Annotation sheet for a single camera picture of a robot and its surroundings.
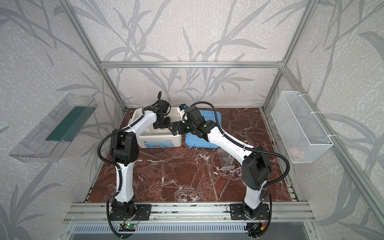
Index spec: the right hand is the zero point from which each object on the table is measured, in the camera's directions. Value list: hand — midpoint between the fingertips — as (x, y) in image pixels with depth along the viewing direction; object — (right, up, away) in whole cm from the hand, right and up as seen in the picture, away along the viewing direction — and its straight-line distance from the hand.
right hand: (176, 121), depth 81 cm
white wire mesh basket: (+56, -7, -20) cm, 60 cm away
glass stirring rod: (+7, -37, +1) cm, 38 cm away
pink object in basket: (+59, -15, -9) cm, 62 cm away
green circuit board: (-22, -52, -9) cm, 57 cm away
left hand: (-10, 0, +19) cm, 22 cm away
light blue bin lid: (+7, -14, +21) cm, 26 cm away
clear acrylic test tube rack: (+29, -24, +10) cm, 39 cm away
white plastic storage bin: (-16, -10, +8) cm, 20 cm away
